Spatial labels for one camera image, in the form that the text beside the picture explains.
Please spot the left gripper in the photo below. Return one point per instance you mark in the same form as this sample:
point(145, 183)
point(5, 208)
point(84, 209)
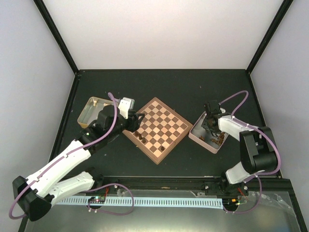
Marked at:
point(134, 123)

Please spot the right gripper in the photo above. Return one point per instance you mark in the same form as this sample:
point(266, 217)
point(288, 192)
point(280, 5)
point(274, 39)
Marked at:
point(204, 124)

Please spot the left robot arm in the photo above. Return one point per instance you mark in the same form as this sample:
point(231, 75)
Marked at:
point(40, 191)

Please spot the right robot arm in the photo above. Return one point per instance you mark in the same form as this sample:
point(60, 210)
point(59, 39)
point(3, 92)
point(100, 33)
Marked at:
point(258, 152)

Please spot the dark chess pieces pile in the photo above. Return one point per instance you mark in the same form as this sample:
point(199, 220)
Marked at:
point(213, 138)

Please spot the wooden chess board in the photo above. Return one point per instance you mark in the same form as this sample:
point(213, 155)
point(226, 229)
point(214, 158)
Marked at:
point(161, 126)

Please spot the light chess pieces pile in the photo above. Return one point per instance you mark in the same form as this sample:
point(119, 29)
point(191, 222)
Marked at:
point(95, 103)

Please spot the pink tin box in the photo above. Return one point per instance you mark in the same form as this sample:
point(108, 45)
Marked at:
point(197, 130)

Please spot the yellow tin box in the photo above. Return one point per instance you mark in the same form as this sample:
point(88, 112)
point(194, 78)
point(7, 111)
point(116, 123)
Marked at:
point(90, 113)

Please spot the light blue cable duct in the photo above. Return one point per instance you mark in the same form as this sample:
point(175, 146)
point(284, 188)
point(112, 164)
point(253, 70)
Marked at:
point(143, 202)

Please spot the black frame rail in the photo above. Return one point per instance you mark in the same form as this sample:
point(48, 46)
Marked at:
point(209, 185)

